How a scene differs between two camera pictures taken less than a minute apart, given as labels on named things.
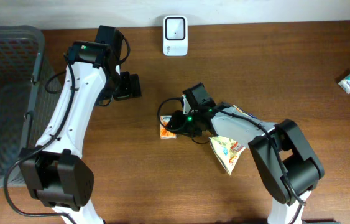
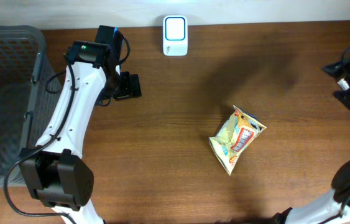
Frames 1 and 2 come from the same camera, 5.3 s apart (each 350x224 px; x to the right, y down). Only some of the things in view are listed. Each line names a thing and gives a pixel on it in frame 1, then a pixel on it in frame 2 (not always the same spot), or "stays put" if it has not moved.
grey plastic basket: (13, 108) stays put
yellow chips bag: (228, 151) stays put
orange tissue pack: (164, 132) → (344, 84)
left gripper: (131, 86) stays put
